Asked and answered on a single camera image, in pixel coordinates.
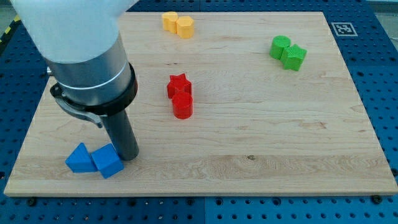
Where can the yellow heart block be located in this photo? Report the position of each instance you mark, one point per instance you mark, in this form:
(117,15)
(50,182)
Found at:
(169,21)

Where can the black screw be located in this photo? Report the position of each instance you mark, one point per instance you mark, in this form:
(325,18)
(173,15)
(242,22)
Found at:
(376,199)
(31,201)

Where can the wooden board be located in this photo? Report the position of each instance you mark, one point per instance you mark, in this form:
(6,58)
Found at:
(256,128)

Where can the green star block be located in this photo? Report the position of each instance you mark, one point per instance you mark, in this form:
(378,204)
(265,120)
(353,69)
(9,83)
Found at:
(292,57)

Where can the red star block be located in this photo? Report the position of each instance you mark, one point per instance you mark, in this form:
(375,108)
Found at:
(178,83)

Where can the red cylinder block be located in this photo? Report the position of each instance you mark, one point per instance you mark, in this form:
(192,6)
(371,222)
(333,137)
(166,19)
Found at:
(182,103)

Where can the black screw front left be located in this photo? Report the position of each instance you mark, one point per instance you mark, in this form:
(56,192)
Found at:
(31,201)

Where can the yellow hexagon block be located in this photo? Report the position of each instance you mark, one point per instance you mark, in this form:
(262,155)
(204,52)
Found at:
(185,27)

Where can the blue triangle block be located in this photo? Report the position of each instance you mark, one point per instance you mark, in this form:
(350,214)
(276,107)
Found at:
(80,160)

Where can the white fiducial marker tag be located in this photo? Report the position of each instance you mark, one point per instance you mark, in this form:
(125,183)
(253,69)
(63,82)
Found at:
(344,29)

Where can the green cylinder block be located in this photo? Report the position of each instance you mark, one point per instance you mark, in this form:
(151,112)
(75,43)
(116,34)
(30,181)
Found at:
(279,43)

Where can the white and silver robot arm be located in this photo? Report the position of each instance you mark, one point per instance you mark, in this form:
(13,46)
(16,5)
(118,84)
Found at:
(82,46)

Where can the black clamp ring with lever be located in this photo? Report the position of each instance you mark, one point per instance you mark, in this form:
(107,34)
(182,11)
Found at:
(95,113)

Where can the blue cube block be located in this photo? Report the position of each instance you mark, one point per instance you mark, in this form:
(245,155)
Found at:
(107,161)

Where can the black screw front right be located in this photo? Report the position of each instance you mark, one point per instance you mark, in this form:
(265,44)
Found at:
(376,199)

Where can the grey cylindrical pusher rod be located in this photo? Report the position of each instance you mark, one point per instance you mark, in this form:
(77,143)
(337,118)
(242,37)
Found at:
(121,135)

